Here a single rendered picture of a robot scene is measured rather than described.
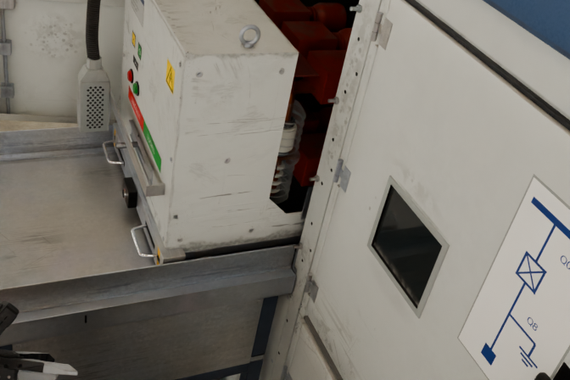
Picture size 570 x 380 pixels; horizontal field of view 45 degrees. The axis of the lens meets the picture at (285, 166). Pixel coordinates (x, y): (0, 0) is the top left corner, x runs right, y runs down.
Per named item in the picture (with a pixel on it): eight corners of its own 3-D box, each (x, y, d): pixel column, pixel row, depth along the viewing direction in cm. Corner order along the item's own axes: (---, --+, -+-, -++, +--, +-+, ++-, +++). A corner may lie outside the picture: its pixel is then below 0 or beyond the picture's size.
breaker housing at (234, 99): (165, 255, 147) (186, 53, 120) (119, 131, 183) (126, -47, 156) (367, 226, 168) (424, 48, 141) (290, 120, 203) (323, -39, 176)
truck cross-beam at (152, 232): (160, 279, 147) (163, 259, 144) (112, 141, 186) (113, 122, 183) (183, 275, 149) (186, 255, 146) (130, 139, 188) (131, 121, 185)
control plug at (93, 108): (80, 133, 171) (80, 71, 162) (76, 123, 175) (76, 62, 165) (111, 131, 175) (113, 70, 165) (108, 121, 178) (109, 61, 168)
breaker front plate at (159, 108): (159, 254, 147) (179, 55, 120) (115, 132, 182) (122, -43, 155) (165, 254, 148) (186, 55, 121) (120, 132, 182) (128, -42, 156)
